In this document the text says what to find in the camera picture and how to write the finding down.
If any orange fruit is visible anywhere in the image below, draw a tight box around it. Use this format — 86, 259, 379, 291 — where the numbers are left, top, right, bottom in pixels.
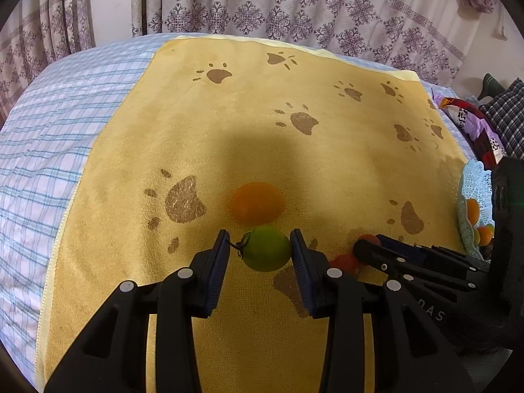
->
465, 198, 480, 226
477, 224, 494, 247
230, 182, 286, 226

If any small green tomato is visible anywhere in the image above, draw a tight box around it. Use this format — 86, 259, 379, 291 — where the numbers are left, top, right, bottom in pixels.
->
236, 225, 291, 272

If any large green fruit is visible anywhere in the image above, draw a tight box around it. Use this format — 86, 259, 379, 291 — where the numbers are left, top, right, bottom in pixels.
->
473, 228, 480, 247

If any red tomato right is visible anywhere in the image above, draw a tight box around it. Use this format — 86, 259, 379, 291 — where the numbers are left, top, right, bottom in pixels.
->
358, 233, 381, 247

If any red tomato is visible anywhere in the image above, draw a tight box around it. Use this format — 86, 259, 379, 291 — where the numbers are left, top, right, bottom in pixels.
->
358, 233, 381, 247
329, 254, 362, 279

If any red tomato left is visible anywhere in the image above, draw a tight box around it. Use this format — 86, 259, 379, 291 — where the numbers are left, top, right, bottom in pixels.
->
329, 254, 362, 279

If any blue lace plastic basket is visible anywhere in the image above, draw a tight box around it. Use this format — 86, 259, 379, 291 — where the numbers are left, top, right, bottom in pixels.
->
457, 160, 495, 260

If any yellow paw print towel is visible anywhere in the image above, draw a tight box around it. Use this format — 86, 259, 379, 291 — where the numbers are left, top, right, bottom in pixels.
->
35, 36, 465, 385

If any dark plaid pillow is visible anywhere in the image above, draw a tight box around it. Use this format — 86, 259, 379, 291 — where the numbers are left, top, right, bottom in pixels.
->
480, 90, 523, 160

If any orange fruit top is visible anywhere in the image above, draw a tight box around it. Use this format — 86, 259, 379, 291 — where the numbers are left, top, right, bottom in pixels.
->
230, 182, 286, 226

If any blue plaid bed sheet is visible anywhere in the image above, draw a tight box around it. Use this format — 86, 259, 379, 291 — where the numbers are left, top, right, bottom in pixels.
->
1, 34, 470, 387

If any purple patterned curtain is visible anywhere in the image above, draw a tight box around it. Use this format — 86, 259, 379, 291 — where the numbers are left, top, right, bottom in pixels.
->
1, 0, 496, 115

